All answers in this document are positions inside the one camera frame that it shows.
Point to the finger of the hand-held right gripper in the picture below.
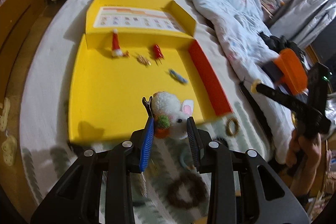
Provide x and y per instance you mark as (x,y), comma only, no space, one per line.
(288,102)

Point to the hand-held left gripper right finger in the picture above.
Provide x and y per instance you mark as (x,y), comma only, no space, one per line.
(193,145)

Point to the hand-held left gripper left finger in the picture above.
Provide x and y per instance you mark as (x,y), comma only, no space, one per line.
(147,145)

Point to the white plush bunny hair clip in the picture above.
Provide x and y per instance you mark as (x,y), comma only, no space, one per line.
(168,106)

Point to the yellow cardboard box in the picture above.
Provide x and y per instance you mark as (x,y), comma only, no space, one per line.
(118,98)

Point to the blue hair clip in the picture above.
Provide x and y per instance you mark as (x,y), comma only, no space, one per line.
(178,77)

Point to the person's right forearm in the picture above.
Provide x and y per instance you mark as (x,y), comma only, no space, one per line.
(312,182)

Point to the person's right hand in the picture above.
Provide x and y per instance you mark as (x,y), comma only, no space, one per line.
(302,150)

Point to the light blue printed quilt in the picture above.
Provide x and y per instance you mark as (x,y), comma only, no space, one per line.
(231,16)

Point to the gold hair pins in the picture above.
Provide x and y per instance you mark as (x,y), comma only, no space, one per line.
(143,59)

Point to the red santa hat hair clip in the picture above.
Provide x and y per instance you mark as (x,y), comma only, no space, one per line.
(116,44)

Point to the cream clog slipper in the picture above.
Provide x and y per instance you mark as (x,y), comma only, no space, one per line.
(5,112)
(9,149)

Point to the wooden wardrobe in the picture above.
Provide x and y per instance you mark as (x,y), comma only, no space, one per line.
(21,19)

